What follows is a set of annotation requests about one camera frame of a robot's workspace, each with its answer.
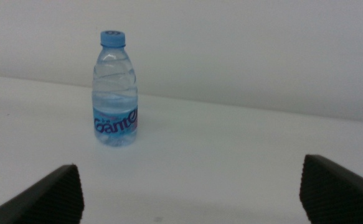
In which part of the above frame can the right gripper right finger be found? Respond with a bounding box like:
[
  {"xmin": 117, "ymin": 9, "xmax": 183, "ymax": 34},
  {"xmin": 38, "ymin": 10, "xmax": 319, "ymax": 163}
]
[{"xmin": 299, "ymin": 154, "xmax": 363, "ymax": 224}]

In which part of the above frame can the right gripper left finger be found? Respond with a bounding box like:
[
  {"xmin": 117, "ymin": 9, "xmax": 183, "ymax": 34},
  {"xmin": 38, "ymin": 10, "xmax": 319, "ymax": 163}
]
[{"xmin": 0, "ymin": 164, "xmax": 85, "ymax": 224}]

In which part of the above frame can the clear water bottle blue cap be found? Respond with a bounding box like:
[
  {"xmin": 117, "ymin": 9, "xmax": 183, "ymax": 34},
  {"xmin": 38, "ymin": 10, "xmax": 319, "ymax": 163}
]
[{"xmin": 92, "ymin": 30, "xmax": 139, "ymax": 147}]

